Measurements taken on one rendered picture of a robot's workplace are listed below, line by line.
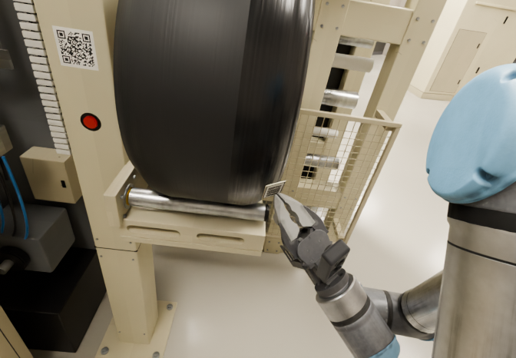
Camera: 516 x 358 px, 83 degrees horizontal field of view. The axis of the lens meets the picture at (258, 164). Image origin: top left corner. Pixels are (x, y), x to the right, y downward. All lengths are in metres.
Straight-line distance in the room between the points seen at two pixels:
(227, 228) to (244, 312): 0.92
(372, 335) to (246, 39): 0.55
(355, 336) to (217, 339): 0.98
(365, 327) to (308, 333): 1.01
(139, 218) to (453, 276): 0.64
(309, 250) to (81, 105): 0.58
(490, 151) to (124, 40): 0.44
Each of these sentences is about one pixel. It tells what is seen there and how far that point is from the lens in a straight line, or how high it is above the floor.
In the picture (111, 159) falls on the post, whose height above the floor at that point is 0.96.
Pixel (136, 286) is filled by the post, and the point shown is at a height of 0.43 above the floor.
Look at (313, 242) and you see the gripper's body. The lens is 0.58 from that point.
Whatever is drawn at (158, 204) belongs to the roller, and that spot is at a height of 0.90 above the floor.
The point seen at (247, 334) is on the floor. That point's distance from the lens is 1.56.
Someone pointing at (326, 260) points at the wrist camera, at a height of 1.03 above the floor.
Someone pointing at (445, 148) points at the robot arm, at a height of 1.29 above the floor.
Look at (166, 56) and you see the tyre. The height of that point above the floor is 1.28.
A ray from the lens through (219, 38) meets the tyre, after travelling 0.43.
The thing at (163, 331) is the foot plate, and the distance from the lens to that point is 1.55.
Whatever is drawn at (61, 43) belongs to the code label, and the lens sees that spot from 0.72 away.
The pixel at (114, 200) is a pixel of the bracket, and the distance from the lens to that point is 0.72.
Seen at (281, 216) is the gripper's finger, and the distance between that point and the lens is 0.56.
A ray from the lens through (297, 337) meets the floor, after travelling 1.60.
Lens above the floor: 1.40
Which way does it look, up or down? 34 degrees down
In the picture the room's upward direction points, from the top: 10 degrees clockwise
